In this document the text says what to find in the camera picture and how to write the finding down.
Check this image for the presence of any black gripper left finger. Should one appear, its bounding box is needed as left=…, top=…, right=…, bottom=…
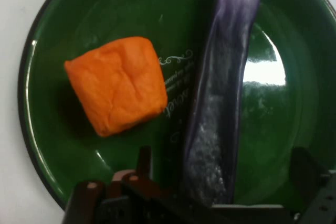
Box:
left=64, top=145, right=211, bottom=224

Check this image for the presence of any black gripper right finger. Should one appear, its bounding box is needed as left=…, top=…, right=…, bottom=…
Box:
left=291, top=146, right=336, bottom=224

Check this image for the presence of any purple toy eggplant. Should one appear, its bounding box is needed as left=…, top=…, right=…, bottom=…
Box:
left=182, top=0, right=267, bottom=206

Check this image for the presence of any orange toy carrot chunk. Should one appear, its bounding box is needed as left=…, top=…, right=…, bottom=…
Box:
left=64, top=36, right=169, bottom=137

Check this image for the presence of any dark green plate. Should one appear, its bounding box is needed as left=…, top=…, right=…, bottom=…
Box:
left=18, top=0, right=336, bottom=211

